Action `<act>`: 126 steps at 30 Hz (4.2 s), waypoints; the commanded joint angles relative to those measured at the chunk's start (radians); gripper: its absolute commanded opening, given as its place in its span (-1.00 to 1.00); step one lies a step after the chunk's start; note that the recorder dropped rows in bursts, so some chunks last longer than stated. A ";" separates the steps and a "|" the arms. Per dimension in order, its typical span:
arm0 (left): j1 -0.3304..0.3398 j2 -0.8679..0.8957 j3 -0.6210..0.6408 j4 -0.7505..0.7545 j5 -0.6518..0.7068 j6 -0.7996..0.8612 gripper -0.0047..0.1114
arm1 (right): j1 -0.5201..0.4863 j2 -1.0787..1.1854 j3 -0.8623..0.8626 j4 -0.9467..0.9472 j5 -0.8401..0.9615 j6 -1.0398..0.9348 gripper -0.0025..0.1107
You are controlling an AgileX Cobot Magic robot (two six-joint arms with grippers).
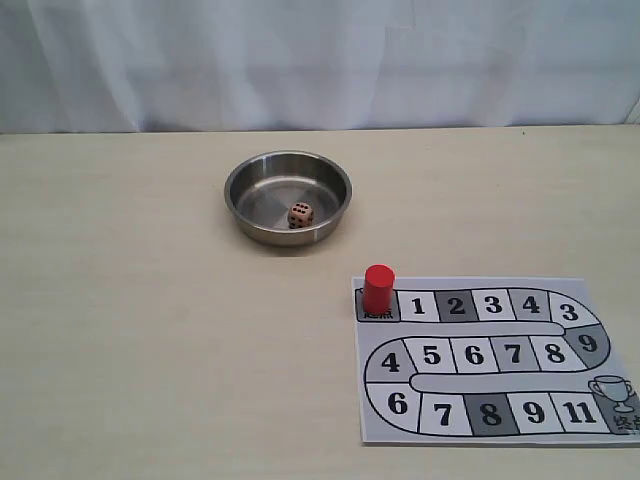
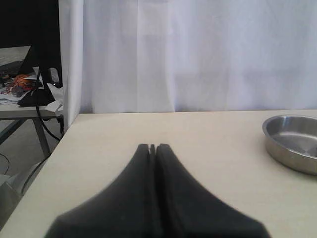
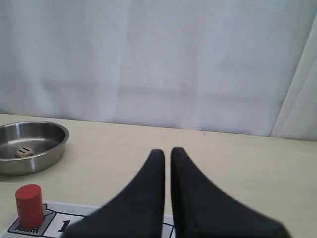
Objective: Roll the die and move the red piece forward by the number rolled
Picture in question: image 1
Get paper numbered game board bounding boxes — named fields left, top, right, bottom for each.
left=352, top=277, right=639, bottom=446

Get wooden die black pips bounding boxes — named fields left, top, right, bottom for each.
left=287, top=202, right=314, bottom=229

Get red cylinder game piece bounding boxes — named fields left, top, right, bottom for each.
left=362, top=264, right=395, bottom=315

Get stainless steel round bowl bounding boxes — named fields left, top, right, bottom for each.
left=224, top=150, right=353, bottom=247

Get white curtain backdrop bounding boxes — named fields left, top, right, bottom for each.
left=1, top=1, right=639, bottom=133

